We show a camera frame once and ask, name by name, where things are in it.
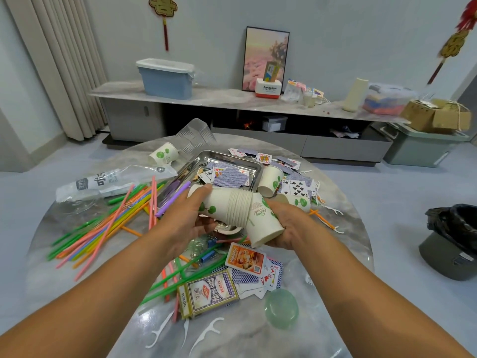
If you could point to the framed pink picture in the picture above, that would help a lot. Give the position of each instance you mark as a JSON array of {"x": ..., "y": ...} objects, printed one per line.
[{"x": 257, "y": 52}]

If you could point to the beige curtain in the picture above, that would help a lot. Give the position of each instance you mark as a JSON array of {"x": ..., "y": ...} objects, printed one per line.
[{"x": 59, "y": 63}]

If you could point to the clear printed plastic bag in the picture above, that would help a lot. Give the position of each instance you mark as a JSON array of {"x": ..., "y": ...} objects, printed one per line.
[{"x": 104, "y": 184}]

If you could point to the white box in cabinet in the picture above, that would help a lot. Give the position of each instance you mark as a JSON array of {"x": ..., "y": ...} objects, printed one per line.
[{"x": 274, "y": 123}]

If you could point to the colourful matchbox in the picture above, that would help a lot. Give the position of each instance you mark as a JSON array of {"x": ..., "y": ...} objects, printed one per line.
[{"x": 207, "y": 293}]

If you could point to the white and red small box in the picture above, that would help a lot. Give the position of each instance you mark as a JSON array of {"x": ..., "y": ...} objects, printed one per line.
[{"x": 267, "y": 88}]

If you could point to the pile of colourful straws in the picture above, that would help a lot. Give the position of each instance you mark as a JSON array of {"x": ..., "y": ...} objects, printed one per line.
[{"x": 97, "y": 235}]

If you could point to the grey cabinet with marble top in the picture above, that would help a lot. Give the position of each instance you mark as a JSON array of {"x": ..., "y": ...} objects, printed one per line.
[{"x": 216, "y": 95}]

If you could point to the pale green plastic lid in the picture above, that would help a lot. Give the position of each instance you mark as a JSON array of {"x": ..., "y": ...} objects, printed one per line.
[{"x": 281, "y": 308}]

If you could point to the person's left forearm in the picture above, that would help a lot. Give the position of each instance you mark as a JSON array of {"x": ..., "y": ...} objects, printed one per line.
[{"x": 82, "y": 317}]

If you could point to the clear bag of snacks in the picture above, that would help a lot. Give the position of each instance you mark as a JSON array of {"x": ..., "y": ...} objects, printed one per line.
[{"x": 294, "y": 91}]

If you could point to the person's right forearm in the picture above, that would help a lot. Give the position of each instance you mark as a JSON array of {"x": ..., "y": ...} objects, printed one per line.
[{"x": 380, "y": 309}]

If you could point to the person's right hand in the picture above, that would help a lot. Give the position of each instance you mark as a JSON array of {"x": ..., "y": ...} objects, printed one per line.
[{"x": 302, "y": 231}]

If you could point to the blue storage box white lid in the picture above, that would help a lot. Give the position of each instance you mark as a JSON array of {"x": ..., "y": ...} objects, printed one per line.
[{"x": 165, "y": 78}]

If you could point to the grey green storage bin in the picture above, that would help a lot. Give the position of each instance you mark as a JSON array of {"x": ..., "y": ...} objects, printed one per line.
[{"x": 421, "y": 147}]

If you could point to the pile of playing cards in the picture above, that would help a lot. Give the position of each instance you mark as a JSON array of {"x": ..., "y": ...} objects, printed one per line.
[{"x": 231, "y": 177}]

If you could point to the green-print paper cup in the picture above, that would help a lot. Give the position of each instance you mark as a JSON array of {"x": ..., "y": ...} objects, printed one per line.
[
  {"x": 269, "y": 181},
  {"x": 164, "y": 153},
  {"x": 261, "y": 223},
  {"x": 299, "y": 203}
]

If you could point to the cream paper roll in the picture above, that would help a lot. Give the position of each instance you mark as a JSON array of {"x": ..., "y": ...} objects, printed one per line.
[{"x": 355, "y": 94}]

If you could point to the clear storage box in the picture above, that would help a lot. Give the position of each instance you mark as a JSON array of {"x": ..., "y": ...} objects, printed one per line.
[{"x": 387, "y": 100}]

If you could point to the metal tray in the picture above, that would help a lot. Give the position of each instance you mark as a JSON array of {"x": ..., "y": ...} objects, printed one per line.
[{"x": 223, "y": 160}]

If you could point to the trash bin with black bag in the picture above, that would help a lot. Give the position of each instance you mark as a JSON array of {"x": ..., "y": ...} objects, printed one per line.
[{"x": 451, "y": 238}]

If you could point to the clear ribbed organizer box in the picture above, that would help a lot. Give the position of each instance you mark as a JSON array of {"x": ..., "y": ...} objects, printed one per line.
[{"x": 195, "y": 135}]

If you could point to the cardboard box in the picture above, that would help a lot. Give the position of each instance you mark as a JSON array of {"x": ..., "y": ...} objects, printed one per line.
[{"x": 436, "y": 115}]

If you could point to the colourful small packet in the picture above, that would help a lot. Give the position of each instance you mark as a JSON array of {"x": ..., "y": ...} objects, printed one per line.
[{"x": 318, "y": 94}]

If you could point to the small colourful box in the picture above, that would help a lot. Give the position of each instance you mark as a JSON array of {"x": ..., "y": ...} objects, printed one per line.
[{"x": 272, "y": 70}]

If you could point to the person's left hand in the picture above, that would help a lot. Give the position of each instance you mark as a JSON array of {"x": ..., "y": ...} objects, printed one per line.
[{"x": 179, "y": 223}]

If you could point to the loose papers in cabinet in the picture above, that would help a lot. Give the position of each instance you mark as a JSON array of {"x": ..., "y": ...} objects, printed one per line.
[{"x": 344, "y": 132}]

